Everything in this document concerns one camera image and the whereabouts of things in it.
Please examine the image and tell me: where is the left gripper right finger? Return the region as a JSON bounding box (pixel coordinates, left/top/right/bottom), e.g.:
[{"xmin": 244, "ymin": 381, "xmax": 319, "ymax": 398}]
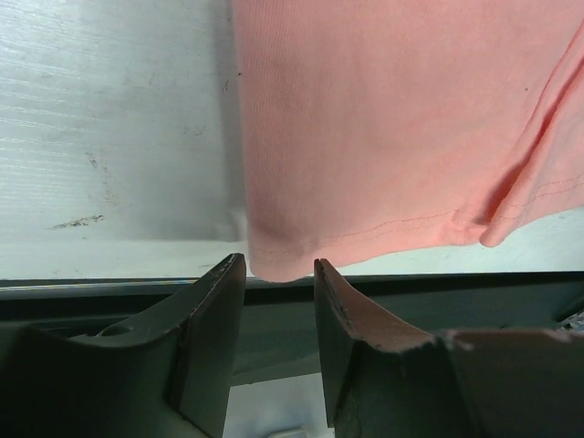
[{"xmin": 315, "ymin": 260, "xmax": 583, "ymax": 437}]

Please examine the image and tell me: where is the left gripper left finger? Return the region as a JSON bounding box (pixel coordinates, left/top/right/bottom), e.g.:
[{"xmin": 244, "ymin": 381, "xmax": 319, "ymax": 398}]
[{"xmin": 1, "ymin": 254, "xmax": 246, "ymax": 437}]

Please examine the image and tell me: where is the pink t shirt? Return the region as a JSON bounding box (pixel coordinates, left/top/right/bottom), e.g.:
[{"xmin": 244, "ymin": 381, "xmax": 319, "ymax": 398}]
[{"xmin": 232, "ymin": 1, "xmax": 583, "ymax": 282}]

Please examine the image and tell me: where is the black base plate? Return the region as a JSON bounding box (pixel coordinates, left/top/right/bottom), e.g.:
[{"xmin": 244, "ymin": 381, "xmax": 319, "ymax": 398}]
[{"xmin": 1, "ymin": 272, "xmax": 583, "ymax": 385}]

